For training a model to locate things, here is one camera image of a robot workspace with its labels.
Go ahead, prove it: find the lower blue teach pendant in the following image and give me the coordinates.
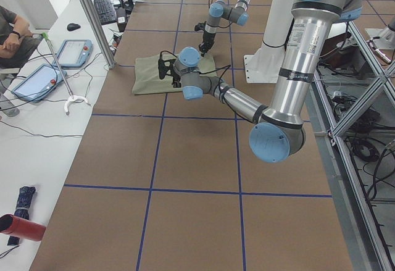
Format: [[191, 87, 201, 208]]
[[11, 64, 67, 102]]

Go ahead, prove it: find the black computer keyboard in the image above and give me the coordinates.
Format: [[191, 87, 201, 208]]
[[93, 0, 117, 25]]

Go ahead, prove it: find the red cylindrical bottle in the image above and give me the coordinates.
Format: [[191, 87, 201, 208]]
[[1, 214, 46, 241]]

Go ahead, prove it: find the dark blue folded umbrella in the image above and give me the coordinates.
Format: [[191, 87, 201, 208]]
[[7, 186, 36, 246]]

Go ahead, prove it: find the seated person in grey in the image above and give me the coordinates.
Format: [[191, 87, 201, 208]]
[[1, 6, 41, 69]]

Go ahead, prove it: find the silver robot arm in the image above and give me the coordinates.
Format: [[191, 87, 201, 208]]
[[194, 0, 251, 56], [158, 0, 362, 163]]

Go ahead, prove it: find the upper blue teach pendant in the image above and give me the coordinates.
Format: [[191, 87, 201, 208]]
[[56, 40, 93, 69]]

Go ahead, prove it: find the olive green long-sleeve shirt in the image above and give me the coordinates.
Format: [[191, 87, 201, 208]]
[[132, 54, 216, 95]]

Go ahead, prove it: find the blue teach pendant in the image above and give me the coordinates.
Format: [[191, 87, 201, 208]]
[[56, 40, 93, 69], [11, 64, 67, 102]]

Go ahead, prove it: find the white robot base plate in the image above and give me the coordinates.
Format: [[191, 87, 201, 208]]
[[243, 54, 281, 83]]

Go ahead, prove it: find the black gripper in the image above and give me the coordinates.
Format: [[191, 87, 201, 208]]
[[194, 22, 216, 57], [157, 53, 181, 88]]

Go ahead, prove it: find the black computer mouse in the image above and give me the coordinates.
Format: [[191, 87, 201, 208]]
[[67, 23, 81, 31]]

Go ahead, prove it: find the grey aluminium post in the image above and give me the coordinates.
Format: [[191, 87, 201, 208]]
[[80, 0, 115, 69]]

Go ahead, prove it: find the metal curved clamp tool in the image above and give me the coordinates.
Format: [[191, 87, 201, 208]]
[[39, 31, 93, 117]]

